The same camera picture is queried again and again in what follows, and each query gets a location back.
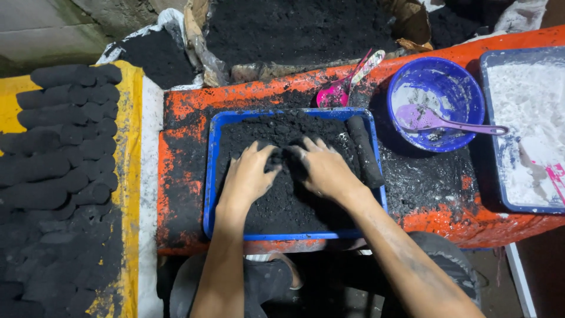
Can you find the person's right hand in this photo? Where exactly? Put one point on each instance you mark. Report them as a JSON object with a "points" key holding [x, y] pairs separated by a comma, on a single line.
{"points": [[329, 174]]}

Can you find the person's left hand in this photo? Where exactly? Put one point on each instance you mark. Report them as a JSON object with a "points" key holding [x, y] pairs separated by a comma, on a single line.
{"points": [[247, 179]]}

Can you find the blue plastic tray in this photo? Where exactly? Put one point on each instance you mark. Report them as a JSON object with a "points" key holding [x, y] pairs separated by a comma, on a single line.
{"points": [[211, 176]]}

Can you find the black charcoal roll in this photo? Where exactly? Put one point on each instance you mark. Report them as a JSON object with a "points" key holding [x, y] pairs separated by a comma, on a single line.
{"points": [[364, 150]]}

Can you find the pink plastic spoon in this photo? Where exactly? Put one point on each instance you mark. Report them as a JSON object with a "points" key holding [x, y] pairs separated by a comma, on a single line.
{"points": [[331, 97]]}

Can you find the white woven sheet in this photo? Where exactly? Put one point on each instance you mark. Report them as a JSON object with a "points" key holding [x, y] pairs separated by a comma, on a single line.
{"points": [[150, 198]]}

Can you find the purple plastic scoop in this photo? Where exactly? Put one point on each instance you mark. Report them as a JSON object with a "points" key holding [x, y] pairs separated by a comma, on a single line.
{"points": [[419, 117]]}

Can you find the person's dark shorts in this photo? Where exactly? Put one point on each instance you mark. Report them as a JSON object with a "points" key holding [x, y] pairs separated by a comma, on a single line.
{"points": [[265, 285]]}

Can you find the yellow tarp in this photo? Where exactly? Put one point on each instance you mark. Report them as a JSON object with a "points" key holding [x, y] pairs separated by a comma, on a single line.
{"points": [[130, 154]]}

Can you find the pale patterned spoon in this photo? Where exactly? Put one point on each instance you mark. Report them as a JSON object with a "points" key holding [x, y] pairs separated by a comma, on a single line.
{"points": [[370, 62]]}

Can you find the brown sack of charcoal powder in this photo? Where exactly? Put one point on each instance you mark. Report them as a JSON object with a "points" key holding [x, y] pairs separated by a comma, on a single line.
{"points": [[295, 31]]}

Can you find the white sack of charcoal powder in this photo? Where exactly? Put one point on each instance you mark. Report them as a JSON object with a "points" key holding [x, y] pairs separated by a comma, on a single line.
{"points": [[450, 24], [154, 57]]}

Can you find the blue plastic bowl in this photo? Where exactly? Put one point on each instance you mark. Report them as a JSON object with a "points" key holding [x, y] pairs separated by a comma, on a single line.
{"points": [[459, 79]]}

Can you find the dark blue flour tray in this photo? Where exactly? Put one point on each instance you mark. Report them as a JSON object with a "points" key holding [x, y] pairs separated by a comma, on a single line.
{"points": [[502, 185]]}

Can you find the pile of black charcoal briquettes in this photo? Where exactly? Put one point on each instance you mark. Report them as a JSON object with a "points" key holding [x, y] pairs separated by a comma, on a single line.
{"points": [[53, 163]]}

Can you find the white flour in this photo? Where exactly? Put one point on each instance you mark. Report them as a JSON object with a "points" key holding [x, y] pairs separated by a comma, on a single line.
{"points": [[529, 110]]}

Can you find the white metal bar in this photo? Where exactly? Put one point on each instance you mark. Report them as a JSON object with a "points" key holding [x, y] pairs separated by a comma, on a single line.
{"points": [[521, 282]]}

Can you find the pink plastic piece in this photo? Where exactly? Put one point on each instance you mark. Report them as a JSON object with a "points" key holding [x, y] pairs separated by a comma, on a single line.
{"points": [[557, 176]]}

